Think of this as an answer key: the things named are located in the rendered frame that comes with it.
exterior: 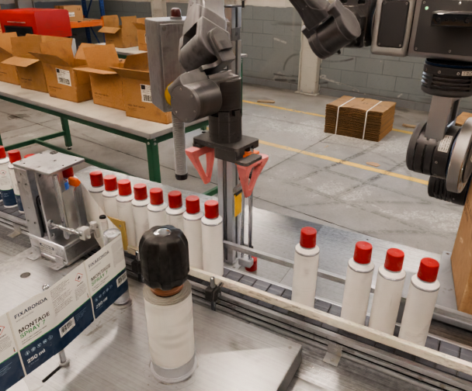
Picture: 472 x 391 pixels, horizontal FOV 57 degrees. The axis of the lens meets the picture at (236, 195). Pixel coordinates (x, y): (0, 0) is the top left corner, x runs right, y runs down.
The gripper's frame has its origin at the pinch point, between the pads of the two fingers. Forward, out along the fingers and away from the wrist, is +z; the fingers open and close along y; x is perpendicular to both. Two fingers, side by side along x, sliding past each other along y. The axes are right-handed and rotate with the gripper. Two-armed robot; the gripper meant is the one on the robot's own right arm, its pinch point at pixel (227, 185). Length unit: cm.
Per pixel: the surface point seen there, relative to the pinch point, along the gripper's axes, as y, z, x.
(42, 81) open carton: -276, 32, 116
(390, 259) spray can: 27.0, 13.7, 15.3
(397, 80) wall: -149, 89, 545
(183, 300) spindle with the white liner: 3.0, 14.8, -15.9
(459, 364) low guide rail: 42, 30, 15
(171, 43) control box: -22.7, -22.4, 10.6
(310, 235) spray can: 11.2, 12.9, 12.6
